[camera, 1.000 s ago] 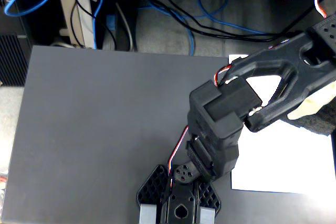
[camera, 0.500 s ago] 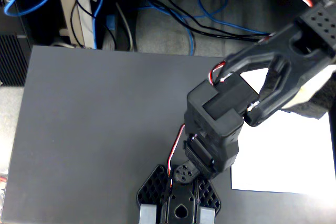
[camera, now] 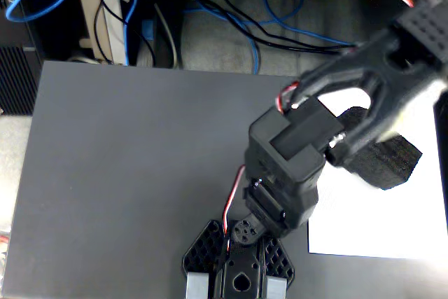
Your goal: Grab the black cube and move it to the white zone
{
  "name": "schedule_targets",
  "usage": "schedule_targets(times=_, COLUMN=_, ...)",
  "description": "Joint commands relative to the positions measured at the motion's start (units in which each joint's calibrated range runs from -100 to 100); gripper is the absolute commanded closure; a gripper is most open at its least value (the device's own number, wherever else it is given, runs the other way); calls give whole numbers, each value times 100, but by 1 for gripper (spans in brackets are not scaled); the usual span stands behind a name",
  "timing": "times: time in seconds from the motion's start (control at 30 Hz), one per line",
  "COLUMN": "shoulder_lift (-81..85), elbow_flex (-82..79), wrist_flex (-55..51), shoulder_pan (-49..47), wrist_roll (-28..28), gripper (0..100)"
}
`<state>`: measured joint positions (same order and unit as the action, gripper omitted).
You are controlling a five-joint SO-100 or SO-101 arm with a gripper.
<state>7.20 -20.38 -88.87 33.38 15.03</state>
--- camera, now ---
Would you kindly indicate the black foam cube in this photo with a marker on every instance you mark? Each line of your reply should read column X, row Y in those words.
column 385, row 166

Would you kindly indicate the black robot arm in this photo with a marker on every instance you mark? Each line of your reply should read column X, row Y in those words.
column 287, row 159

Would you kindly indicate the white paper sheet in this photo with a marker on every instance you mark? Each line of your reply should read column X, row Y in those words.
column 367, row 229

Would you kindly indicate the gray base clamp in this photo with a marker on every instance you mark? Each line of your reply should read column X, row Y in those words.
column 276, row 288
column 197, row 286

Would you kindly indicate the black mat board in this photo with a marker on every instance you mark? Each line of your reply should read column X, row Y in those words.
column 105, row 173

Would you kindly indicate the beige table leg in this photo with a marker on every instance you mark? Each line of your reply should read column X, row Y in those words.
column 85, row 15

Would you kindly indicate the black vented box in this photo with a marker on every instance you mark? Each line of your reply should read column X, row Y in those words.
column 15, row 82

